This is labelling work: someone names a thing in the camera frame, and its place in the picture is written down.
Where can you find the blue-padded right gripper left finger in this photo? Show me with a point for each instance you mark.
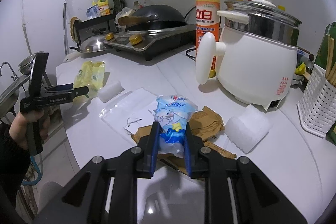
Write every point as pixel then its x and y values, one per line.
pixel 147 159

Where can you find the clear zip bag with paper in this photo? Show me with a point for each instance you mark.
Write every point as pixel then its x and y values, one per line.
pixel 130 111

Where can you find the large white foam block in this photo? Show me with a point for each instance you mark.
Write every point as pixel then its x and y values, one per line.
pixel 248 129

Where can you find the black dish rack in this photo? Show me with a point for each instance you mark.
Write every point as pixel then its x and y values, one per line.
pixel 81 30

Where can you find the yellow detergent jug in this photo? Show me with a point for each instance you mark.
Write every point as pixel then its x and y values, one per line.
pixel 103 7

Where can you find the blue white tissue pack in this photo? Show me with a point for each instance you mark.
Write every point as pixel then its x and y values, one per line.
pixel 173 113

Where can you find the black wok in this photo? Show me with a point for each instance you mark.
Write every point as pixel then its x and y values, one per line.
pixel 153 17

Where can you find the steel pot lid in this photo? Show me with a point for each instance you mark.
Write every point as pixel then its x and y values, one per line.
pixel 94 44

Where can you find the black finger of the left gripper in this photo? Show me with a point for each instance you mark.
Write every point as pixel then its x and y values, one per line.
pixel 78 91

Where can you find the wooden chopsticks bundle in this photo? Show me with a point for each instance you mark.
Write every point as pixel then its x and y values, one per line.
pixel 330 65

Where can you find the yellow plastic wrapper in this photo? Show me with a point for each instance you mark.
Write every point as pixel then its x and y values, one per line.
pixel 91 74

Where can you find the white plastic utensil basket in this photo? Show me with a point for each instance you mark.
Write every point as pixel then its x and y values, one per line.
pixel 316 108

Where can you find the gas stove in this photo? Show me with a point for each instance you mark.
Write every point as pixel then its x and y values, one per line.
pixel 151 43

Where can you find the steel sink with faucet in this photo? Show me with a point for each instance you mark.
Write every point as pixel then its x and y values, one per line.
pixel 11 94

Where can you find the brown snack wrapper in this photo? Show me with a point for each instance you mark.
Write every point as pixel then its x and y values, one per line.
pixel 205 124

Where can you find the white electric cooking pot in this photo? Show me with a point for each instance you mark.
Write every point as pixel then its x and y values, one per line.
pixel 256 54

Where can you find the small white foam block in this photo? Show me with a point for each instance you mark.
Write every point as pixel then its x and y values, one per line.
pixel 108 92

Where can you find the red capped oil bottle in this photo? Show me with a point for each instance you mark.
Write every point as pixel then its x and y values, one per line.
pixel 145 3

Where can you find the orange dish soap bottle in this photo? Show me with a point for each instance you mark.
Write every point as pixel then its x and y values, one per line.
pixel 207 24

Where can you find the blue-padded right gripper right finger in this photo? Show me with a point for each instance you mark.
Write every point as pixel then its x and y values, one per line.
pixel 193 162

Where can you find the person's left hand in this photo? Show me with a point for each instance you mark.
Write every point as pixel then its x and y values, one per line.
pixel 18 127

